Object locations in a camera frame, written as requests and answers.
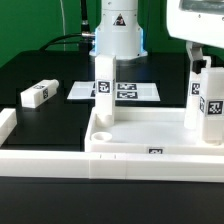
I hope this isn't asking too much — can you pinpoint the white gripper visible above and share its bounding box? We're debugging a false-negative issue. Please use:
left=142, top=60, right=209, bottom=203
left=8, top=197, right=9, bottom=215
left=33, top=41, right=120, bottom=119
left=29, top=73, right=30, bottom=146
left=166, top=0, right=224, bottom=74

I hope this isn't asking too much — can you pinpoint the white desk top tray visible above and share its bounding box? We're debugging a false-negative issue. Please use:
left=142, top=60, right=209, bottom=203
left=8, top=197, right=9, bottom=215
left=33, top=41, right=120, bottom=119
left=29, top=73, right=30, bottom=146
left=85, top=107, right=224, bottom=156

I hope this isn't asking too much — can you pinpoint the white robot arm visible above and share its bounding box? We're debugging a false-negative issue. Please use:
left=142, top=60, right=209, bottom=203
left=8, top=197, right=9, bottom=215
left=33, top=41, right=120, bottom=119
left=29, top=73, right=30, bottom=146
left=89, top=0, right=224, bottom=63

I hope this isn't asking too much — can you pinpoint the marker sheet with tags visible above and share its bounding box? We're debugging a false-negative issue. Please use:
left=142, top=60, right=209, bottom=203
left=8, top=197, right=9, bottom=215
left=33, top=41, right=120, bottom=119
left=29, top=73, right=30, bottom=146
left=67, top=81, right=160, bottom=102

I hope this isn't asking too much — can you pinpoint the black cable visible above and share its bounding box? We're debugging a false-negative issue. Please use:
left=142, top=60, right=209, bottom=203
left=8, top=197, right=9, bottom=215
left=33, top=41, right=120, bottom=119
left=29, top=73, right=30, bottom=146
left=39, top=0, right=98, bottom=52

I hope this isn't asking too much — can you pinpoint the white thin cable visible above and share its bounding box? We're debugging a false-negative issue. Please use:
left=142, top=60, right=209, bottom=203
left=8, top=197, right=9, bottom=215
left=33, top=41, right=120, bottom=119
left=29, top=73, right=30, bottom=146
left=59, top=0, right=67, bottom=52

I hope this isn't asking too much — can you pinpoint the white U-shaped fence frame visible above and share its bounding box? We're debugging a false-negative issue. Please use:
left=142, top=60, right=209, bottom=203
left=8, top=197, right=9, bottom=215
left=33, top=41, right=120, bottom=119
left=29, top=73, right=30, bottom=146
left=0, top=107, right=224, bottom=184

